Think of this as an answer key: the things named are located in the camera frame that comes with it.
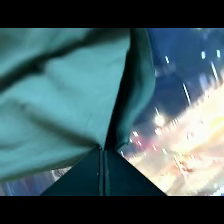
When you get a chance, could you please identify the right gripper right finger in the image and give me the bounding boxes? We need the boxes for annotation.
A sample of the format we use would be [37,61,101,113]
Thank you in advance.
[103,149,167,197]

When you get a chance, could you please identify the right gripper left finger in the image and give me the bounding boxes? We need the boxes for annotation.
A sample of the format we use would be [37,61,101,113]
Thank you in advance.
[40,145,105,197]

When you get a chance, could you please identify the dark green T-shirt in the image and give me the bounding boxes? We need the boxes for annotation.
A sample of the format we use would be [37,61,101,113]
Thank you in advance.
[0,28,157,183]

